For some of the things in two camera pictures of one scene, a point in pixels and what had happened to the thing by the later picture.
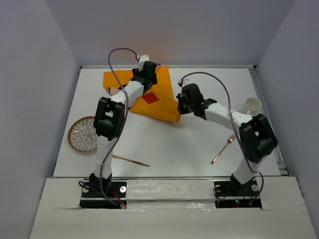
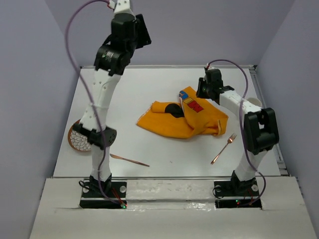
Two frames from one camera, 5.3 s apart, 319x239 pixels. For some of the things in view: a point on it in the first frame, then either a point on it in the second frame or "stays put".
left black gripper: (136, 72) -> (144, 33)
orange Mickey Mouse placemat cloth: (159, 101) -> (194, 117)
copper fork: (230, 141) stays put
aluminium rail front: (87, 178) stays put
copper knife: (117, 157) stays put
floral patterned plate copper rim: (82, 135) stays put
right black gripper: (181, 96) -> (199, 92)
